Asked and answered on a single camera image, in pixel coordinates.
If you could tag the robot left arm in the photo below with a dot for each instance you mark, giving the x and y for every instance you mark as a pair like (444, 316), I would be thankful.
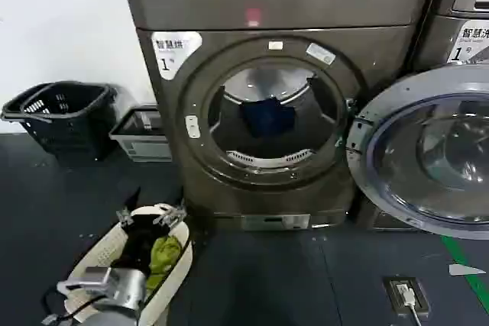
(122, 289)

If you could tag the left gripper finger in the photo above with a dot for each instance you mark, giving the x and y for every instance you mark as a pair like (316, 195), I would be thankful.
(170, 217)
(125, 216)

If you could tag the grey dryer with white label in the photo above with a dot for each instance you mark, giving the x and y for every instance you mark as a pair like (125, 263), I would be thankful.
(431, 39)

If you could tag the green floor tape strip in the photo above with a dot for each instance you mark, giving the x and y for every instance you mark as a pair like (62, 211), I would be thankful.
(468, 268)

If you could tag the round glass dryer door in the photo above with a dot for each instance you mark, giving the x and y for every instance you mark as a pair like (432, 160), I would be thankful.
(405, 173)

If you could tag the white oval laundry basket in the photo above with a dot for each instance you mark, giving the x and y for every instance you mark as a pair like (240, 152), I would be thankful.
(172, 284)

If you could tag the grey plastic bin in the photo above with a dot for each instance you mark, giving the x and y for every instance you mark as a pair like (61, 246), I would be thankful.
(141, 148)

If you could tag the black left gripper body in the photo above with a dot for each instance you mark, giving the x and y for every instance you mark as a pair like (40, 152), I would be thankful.
(135, 244)

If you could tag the floor power socket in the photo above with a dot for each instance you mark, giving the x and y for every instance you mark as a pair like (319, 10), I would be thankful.
(420, 301)

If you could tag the green cloth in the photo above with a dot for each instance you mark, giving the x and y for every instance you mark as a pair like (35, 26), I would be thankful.
(164, 255)

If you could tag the grey floor tape scrap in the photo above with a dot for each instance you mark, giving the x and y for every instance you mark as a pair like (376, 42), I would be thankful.
(466, 269)

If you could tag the dark blue cloth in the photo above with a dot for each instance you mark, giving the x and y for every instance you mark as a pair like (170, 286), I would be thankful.
(267, 118)

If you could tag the black plastic laundry basket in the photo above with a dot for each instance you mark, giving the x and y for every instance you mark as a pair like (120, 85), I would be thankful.
(76, 131)
(13, 110)

